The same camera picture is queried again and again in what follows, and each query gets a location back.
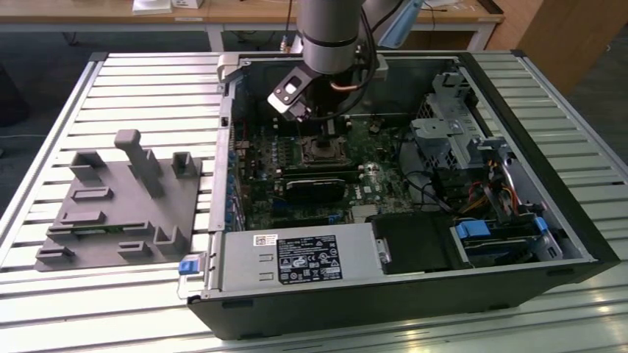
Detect metal socket cover frame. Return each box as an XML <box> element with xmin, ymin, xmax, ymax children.
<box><xmin>298</xmin><ymin>136</ymin><xmax>351</xmax><ymax>165</ymax></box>

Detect CPU socket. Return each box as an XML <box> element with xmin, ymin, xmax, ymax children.
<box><xmin>294</xmin><ymin>134</ymin><xmax>352</xmax><ymax>166</ymax></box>

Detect silver metal drive cage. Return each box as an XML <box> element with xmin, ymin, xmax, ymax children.
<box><xmin>411</xmin><ymin>71</ymin><xmax>507</xmax><ymax>170</ymax></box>

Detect green motherboard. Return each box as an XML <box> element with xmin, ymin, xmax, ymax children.
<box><xmin>230</xmin><ymin>113</ymin><xmax>408</xmax><ymax>231</ymax></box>

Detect pale blue teach pendant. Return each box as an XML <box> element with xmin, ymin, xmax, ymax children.
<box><xmin>376</xmin><ymin>0</ymin><xmax>424</xmax><ymax>49</ymax></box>

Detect black graphics card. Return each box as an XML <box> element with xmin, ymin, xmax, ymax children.
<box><xmin>282</xmin><ymin>176</ymin><xmax>348</xmax><ymax>203</ymax></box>

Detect wooden desk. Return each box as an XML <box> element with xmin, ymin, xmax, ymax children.
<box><xmin>0</xmin><ymin>0</ymin><xmax>507</xmax><ymax>52</ymax></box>

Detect silver chipset heatsink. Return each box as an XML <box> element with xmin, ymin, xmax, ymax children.
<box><xmin>351</xmin><ymin>205</ymin><xmax>384</xmax><ymax>224</ymax></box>

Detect white papers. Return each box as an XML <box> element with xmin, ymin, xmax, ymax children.
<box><xmin>422</xmin><ymin>0</ymin><xmax>486</xmax><ymax>12</ymax></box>

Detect black plastic shroud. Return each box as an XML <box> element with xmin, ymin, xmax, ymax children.
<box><xmin>370</xmin><ymin>213</ymin><xmax>467</xmax><ymax>275</ymax></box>

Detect blue disk carrier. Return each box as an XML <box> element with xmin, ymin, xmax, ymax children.
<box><xmin>454</xmin><ymin>218</ymin><xmax>536</xmax><ymax>264</ymax></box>

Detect silver power supply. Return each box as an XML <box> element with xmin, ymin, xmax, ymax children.
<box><xmin>215</xmin><ymin>222</ymin><xmax>388</xmax><ymax>295</ymax></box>

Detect wooden cabinet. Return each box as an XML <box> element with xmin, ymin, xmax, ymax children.
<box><xmin>490</xmin><ymin>0</ymin><xmax>628</xmax><ymax>95</ymax></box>

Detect grey parts rack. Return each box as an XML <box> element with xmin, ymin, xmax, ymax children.
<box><xmin>35</xmin><ymin>128</ymin><xmax>203</xmax><ymax>273</ymax></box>

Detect blue release latch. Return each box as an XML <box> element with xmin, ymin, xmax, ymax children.
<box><xmin>179</xmin><ymin>253</ymin><xmax>206</xmax><ymax>275</ymax></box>

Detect black silver PC case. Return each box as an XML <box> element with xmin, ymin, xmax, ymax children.
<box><xmin>186</xmin><ymin>49</ymin><xmax>620</xmax><ymax>341</ymax></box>

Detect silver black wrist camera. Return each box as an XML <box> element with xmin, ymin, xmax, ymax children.
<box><xmin>267</xmin><ymin>65</ymin><xmax>315</xmax><ymax>123</ymax></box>

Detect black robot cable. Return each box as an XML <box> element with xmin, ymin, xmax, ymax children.
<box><xmin>328</xmin><ymin>0</ymin><xmax>388</xmax><ymax>115</ymax></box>

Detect red power wire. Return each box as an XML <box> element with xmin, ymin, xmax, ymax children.
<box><xmin>468</xmin><ymin>183</ymin><xmax>490</xmax><ymax>209</ymax></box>

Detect yellow power wire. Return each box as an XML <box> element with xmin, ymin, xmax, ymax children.
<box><xmin>500</xmin><ymin>185</ymin><xmax>523</xmax><ymax>210</ymax></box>

